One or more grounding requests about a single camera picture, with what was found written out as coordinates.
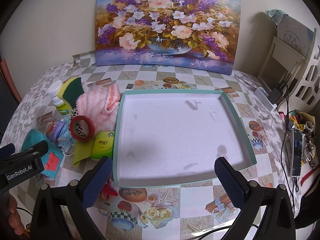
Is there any purple cartoon packet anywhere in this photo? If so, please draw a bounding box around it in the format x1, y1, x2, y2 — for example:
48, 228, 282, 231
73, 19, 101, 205
46, 120, 65, 144

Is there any red pipe cleaner flower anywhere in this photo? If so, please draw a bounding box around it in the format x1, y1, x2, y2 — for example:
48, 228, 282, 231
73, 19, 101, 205
100, 178, 118, 200

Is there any blue face mask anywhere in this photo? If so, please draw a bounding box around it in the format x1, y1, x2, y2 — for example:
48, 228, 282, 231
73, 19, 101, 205
55, 118, 74, 156

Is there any lime green cloth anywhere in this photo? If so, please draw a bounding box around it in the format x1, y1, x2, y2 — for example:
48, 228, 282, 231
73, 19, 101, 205
73, 139, 94, 167

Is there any green tissue pack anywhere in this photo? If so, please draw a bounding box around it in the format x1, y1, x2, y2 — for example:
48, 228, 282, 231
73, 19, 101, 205
91, 131, 114, 159

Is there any red tape roll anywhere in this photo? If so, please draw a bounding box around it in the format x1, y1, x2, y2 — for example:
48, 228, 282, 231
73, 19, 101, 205
69, 115, 95, 142

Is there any green yellow scrub sponge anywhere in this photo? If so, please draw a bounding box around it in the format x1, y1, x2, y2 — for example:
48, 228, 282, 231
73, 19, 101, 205
57, 77, 84, 110

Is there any pink fluffy towel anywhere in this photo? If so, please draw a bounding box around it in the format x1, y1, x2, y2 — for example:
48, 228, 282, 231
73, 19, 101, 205
76, 83, 120, 135

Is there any leopard print scrunchie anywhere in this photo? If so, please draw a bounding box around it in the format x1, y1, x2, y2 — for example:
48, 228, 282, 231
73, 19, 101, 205
69, 107, 86, 137

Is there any person's left hand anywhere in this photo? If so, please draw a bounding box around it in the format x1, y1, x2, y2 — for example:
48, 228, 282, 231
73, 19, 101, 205
8, 194, 25, 236

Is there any teal plastic toy box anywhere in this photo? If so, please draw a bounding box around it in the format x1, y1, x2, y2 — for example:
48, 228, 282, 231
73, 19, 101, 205
21, 128, 63, 178

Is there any white pill bottle green label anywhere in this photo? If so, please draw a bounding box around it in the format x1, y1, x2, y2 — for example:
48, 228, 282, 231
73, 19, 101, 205
47, 80, 71, 118

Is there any patterned tablecloth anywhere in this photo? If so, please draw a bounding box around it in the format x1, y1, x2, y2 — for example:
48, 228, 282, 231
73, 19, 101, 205
1, 53, 304, 239

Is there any smartphone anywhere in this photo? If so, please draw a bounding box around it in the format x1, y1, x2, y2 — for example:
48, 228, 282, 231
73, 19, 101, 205
290, 128, 304, 178

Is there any basket of colourful clutter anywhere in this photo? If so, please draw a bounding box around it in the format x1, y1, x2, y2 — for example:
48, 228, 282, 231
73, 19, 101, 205
279, 111, 316, 165

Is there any black power adapter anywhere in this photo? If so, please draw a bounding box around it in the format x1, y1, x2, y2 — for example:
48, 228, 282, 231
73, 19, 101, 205
267, 87, 283, 105

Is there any white tray teal rim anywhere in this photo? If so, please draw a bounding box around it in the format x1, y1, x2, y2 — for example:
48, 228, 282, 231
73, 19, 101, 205
113, 89, 257, 187

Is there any white power strip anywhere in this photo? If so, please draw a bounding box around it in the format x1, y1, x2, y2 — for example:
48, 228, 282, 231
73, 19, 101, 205
254, 87, 277, 112

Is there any white wooden shelf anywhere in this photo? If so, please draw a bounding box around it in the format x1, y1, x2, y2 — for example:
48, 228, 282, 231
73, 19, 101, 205
258, 15, 319, 112

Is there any floral painting canvas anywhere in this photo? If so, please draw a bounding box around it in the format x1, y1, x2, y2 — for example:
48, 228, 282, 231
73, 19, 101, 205
95, 0, 241, 75

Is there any black cable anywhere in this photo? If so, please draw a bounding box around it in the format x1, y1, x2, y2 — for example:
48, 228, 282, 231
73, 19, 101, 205
273, 80, 304, 213

